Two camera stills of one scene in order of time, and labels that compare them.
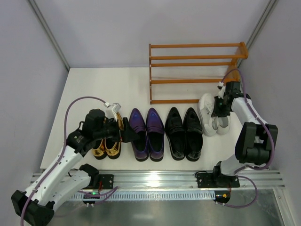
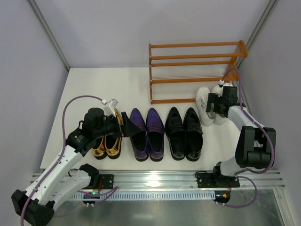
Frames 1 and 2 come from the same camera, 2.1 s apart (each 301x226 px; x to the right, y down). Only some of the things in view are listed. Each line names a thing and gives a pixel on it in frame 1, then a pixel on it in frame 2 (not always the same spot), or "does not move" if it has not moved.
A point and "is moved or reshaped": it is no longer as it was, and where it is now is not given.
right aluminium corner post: (265, 15) does not move
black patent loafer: (193, 135) does not move
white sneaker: (209, 125) is moved or reshaped
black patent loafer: (175, 133) does not move
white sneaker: (224, 125) is moved or reshaped
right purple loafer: (155, 133) does not move
